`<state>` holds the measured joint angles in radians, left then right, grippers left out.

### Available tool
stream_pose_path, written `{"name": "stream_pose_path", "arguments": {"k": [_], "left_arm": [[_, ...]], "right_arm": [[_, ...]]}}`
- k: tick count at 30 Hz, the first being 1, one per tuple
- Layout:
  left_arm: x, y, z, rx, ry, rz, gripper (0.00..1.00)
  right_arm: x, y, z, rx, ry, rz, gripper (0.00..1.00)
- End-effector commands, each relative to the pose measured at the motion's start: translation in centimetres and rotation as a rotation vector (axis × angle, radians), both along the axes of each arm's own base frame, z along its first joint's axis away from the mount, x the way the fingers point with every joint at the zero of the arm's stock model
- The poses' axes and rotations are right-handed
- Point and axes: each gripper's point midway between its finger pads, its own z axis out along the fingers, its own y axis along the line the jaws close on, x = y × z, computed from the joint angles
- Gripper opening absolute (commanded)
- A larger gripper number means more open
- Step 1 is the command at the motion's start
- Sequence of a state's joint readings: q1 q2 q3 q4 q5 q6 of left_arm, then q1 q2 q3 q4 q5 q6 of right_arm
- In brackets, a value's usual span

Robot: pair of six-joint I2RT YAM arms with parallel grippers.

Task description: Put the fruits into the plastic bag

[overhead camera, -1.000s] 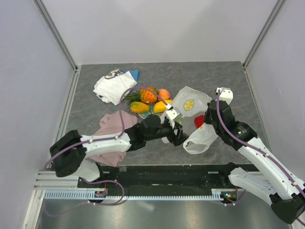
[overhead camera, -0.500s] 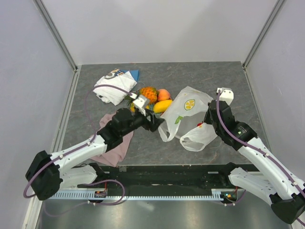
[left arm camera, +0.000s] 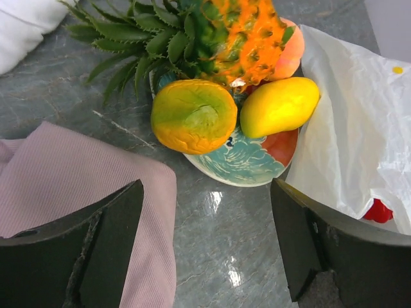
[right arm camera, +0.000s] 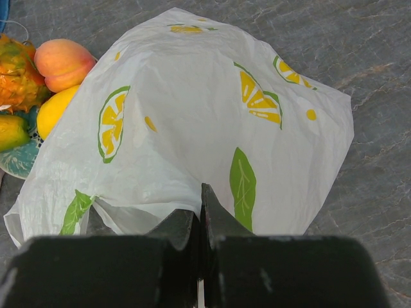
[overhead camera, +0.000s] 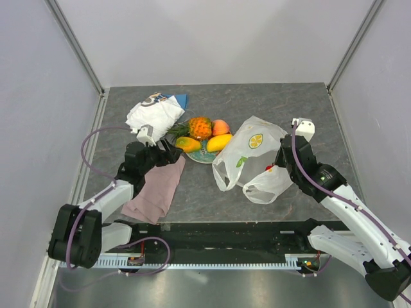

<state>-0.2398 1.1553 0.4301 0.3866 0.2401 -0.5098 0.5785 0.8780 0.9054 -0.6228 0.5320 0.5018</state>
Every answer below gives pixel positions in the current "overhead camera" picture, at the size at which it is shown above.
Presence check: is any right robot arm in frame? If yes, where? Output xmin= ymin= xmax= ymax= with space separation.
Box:
xmin=275 ymin=133 xmax=410 ymax=303

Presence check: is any yellow mango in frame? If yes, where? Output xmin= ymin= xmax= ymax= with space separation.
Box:
xmin=206 ymin=133 xmax=232 ymax=152

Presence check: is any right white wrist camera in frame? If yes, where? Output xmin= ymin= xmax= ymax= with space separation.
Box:
xmin=291 ymin=117 xmax=315 ymax=142

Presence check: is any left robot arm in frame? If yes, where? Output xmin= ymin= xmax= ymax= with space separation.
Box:
xmin=48 ymin=140 xmax=182 ymax=268

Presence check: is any black base frame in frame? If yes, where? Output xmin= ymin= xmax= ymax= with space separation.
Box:
xmin=111 ymin=219 xmax=322 ymax=264

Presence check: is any aluminium corner post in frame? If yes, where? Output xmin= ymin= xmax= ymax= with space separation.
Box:
xmin=44 ymin=0 xmax=105 ymax=97
xmin=326 ymin=0 xmax=385 ymax=95

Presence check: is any pink cloth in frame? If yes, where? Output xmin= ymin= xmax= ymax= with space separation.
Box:
xmin=121 ymin=156 xmax=186 ymax=225

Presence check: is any peach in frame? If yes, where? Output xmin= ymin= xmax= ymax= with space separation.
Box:
xmin=212 ymin=119 xmax=230 ymax=137

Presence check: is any green orange mango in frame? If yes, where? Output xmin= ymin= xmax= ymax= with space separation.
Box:
xmin=175 ymin=137 xmax=202 ymax=153

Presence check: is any white slotted cable duct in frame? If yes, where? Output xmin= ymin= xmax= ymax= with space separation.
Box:
xmin=59 ymin=253 xmax=322 ymax=271

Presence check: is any white plastic bag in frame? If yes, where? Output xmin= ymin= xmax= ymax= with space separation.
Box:
xmin=212 ymin=116 xmax=292 ymax=205

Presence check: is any left aluminium corner post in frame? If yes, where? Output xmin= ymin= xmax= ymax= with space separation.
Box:
xmin=44 ymin=0 xmax=105 ymax=97

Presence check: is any patterned fruit plate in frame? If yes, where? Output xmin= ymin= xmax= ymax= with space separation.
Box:
xmin=185 ymin=135 xmax=221 ymax=164

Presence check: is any red bell pepper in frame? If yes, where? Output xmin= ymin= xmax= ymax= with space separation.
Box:
xmin=265 ymin=164 xmax=275 ymax=171

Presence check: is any white printed t-shirt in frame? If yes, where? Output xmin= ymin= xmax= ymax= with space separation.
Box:
xmin=125 ymin=92 xmax=188 ymax=142

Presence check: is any right aluminium corner post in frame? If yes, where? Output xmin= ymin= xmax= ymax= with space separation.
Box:
xmin=326 ymin=0 xmax=385 ymax=95

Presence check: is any orange pineapple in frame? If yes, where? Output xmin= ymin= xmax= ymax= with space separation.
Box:
xmin=167 ymin=116 xmax=213 ymax=141

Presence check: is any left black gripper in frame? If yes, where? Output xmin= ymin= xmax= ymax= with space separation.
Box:
xmin=139 ymin=137 xmax=183 ymax=175

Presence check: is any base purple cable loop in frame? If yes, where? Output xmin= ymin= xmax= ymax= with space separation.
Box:
xmin=57 ymin=236 xmax=171 ymax=292

